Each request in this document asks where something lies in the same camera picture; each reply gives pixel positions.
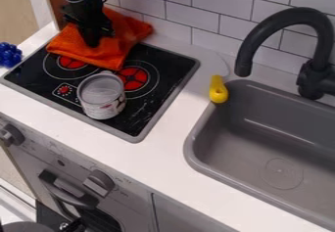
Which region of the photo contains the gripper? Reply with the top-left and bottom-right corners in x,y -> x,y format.
59,2 -> 117,49

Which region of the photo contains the orange cloth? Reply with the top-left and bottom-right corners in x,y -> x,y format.
44,6 -> 155,72

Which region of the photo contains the silver can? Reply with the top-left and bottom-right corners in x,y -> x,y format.
75,70 -> 128,121

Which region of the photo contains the blue toy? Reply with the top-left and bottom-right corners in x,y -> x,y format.
0,41 -> 24,70

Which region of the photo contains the toy stove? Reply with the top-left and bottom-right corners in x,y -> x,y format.
0,41 -> 202,144

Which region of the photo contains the yellow toy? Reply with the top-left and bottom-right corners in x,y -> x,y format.
208,74 -> 231,105

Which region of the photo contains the tap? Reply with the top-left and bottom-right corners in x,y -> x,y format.
232,6 -> 335,101

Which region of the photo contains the toy sink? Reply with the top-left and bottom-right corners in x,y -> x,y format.
181,78 -> 335,232

